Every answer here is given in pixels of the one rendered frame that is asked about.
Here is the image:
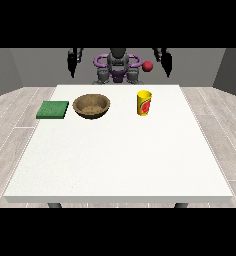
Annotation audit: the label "green square pad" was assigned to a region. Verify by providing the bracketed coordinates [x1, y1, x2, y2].
[35, 100, 70, 120]

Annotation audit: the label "brown wooden bowl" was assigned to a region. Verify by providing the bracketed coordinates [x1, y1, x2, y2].
[72, 93, 112, 120]

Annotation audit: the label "grey robot trunk purple rings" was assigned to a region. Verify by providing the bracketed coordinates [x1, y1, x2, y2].
[92, 48, 145, 85]

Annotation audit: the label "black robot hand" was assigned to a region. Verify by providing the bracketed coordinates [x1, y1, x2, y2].
[66, 48, 85, 80]
[152, 48, 174, 79]

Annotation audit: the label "small red ball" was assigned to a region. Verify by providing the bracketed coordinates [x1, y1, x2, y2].
[142, 60, 154, 73]

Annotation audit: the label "yellow cup with melon print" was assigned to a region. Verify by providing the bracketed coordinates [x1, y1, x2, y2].
[136, 90, 153, 117]

